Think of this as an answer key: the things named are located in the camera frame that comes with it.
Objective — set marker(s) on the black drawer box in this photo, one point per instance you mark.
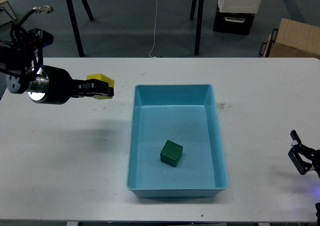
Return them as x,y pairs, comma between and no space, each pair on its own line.
233,23

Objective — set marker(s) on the black table leg right rear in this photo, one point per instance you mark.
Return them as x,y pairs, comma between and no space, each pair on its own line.
192,9

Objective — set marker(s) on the wooden cabinet right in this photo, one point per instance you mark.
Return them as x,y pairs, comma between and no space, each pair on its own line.
292,39

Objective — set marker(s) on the black table leg left rear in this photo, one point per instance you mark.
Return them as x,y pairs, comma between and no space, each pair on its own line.
88,10

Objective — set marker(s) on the wooden cabinet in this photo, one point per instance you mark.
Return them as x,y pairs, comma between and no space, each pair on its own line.
292,39
7,14

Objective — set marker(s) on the blue wrist camera module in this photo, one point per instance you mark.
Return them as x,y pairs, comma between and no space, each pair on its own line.
39,38

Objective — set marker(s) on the yellow wooden block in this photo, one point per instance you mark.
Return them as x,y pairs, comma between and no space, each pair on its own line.
102,77

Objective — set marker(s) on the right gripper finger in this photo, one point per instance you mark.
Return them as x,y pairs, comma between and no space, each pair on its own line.
304,158

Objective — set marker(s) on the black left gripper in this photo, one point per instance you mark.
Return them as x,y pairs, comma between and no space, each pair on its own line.
54,86

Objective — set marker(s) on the black table leg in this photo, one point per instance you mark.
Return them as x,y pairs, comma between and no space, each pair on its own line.
200,4
88,10
192,9
75,29

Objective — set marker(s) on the blue plastic tray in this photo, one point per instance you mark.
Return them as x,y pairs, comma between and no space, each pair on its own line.
186,115

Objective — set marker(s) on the green wooden block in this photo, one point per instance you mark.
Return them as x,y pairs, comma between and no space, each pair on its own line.
171,153

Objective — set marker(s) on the wooden cabinet left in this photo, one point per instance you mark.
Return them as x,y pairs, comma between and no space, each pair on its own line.
7,14

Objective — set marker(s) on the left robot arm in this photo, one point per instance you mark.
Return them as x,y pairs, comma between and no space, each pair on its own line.
21,60

